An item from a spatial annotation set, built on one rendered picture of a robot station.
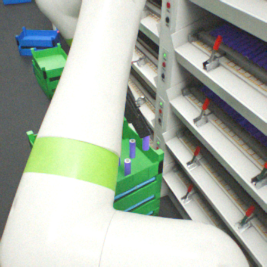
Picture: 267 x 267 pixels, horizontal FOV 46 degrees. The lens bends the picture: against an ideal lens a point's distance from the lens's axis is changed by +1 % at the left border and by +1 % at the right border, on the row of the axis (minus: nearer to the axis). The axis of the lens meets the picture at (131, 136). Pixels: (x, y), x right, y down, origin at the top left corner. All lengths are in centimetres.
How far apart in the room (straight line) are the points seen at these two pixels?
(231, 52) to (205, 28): 18
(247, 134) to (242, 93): 16
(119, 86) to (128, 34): 8
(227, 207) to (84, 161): 72
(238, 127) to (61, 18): 57
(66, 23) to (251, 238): 74
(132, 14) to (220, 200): 71
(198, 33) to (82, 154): 71
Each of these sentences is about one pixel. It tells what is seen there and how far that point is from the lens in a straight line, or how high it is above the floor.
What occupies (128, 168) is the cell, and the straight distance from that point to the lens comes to 84.
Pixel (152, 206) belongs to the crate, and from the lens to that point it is 99.
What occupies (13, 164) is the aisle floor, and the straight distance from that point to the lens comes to 171.
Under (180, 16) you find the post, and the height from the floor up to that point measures 82.
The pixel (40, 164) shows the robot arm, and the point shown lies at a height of 88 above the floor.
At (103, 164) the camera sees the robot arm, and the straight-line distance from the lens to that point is 37.
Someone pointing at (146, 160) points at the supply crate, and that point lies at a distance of 93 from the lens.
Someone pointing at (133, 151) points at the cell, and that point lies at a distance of 91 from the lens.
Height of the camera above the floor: 113
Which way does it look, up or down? 40 degrees down
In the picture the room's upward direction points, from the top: straight up
